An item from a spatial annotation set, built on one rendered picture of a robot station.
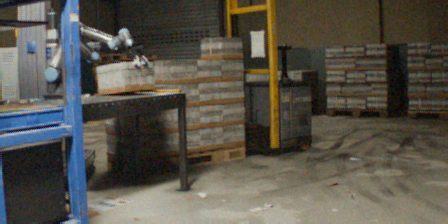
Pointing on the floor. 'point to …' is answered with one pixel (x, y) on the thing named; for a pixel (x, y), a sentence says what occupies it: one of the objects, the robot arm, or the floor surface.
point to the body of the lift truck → (287, 113)
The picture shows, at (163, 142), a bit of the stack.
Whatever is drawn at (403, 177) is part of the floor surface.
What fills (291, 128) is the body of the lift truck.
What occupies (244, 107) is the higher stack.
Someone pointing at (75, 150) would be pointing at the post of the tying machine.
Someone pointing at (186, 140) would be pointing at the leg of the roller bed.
